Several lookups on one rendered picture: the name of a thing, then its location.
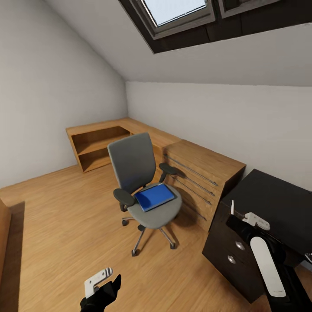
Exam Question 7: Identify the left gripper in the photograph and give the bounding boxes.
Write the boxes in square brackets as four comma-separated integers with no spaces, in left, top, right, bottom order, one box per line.
[80,274,121,312]

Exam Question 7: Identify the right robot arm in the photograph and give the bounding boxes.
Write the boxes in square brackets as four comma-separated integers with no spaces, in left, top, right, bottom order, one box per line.
[226,212,312,312]

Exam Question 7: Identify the folder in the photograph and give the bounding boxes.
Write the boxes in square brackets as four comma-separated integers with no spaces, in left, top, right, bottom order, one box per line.
[135,183,174,212]

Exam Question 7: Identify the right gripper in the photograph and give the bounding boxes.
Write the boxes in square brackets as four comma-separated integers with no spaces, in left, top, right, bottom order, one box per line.
[226,213,255,238]

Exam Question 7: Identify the swivel chair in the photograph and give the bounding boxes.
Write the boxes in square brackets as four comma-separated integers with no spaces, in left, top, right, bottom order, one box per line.
[107,132,182,257]

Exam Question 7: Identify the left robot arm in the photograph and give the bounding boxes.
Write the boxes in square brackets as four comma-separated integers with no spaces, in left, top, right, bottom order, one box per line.
[80,267,121,312]

